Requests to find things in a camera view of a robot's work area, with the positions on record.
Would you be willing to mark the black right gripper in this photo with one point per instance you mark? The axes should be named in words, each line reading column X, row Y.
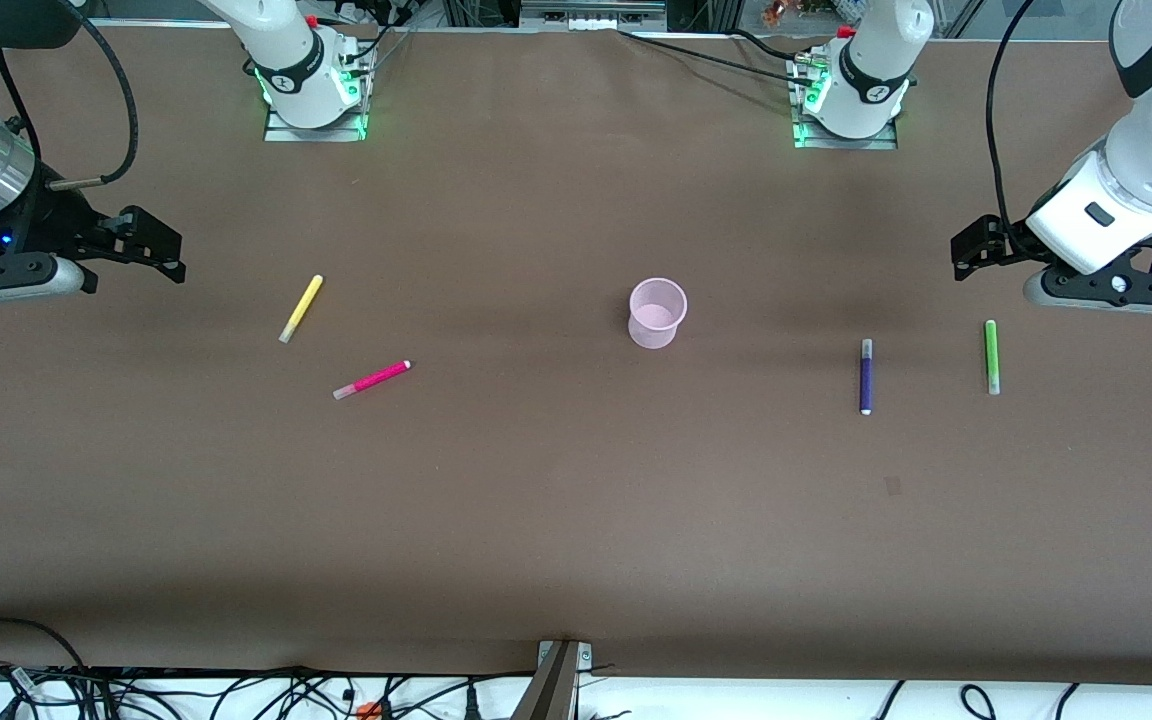
column 54, row 226

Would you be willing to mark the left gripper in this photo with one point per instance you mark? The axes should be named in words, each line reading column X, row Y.
column 998, row 243

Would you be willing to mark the purple marker pen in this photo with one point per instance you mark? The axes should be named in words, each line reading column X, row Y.
column 866, row 378

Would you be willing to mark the pink highlighter pen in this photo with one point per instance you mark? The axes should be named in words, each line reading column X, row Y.
column 372, row 379

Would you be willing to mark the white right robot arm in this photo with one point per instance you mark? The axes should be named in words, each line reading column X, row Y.
column 296, row 70

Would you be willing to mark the pink cup pen holder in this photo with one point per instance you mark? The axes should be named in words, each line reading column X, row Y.
column 657, row 315

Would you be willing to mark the green highlighter pen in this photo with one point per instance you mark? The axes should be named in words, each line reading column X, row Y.
column 991, row 355

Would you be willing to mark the yellow highlighter pen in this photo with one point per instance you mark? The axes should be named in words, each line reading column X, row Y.
column 301, row 308

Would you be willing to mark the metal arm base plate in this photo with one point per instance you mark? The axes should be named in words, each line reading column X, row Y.
column 281, row 132
column 876, row 142

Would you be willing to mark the aluminium frame rail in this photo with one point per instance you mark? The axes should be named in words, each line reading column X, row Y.
column 591, row 8

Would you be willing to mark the metal table edge bracket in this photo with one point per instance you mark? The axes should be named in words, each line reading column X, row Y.
column 561, row 670

